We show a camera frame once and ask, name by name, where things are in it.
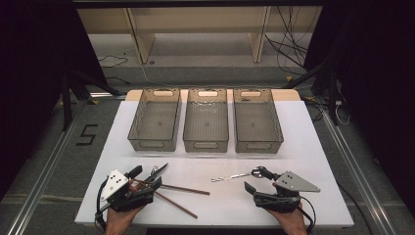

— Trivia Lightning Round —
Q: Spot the fork with wooden handle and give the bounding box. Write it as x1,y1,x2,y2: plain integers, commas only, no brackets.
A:
210,170,262,183

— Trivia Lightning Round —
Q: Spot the black curtain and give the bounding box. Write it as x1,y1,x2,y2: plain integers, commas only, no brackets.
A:
302,0,415,210
0,0,110,201

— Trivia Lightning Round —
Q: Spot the person's left hand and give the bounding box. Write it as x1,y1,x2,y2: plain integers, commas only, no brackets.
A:
105,206,146,235

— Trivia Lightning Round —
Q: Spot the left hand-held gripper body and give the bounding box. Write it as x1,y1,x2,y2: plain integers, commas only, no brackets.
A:
100,168,155,213

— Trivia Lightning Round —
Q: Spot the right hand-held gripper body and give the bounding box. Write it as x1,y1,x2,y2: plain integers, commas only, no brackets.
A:
254,170,321,213

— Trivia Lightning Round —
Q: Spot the beige wooden desk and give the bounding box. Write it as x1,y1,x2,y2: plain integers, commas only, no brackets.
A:
77,6,324,65

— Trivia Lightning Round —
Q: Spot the black hanging cable bundle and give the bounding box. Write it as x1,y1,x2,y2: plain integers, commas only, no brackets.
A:
263,6,314,76

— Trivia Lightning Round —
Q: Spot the white plug with cable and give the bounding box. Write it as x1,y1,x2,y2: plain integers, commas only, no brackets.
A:
334,100,352,127

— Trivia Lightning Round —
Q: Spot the black metal stand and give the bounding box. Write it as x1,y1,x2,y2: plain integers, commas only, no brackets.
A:
60,70,122,131
283,58,341,126

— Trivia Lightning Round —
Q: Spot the long aluminium floor rail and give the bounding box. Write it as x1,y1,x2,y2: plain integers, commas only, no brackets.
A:
321,111,397,235
6,101,90,235

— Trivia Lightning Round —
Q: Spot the short aluminium rail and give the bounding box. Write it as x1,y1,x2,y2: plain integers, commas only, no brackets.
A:
89,92,127,100

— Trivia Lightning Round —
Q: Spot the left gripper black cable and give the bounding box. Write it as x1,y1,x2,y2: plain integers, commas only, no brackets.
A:
94,178,111,233

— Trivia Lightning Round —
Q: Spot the person's right hand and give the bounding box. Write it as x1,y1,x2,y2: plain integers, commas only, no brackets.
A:
266,203,308,235

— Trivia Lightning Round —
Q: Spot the thin black floor cable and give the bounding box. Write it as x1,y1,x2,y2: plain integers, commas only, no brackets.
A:
97,53,130,70

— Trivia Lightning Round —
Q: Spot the transparent grey plastic bin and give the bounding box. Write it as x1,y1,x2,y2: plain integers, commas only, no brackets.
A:
182,87,230,154
126,87,182,153
232,87,285,155

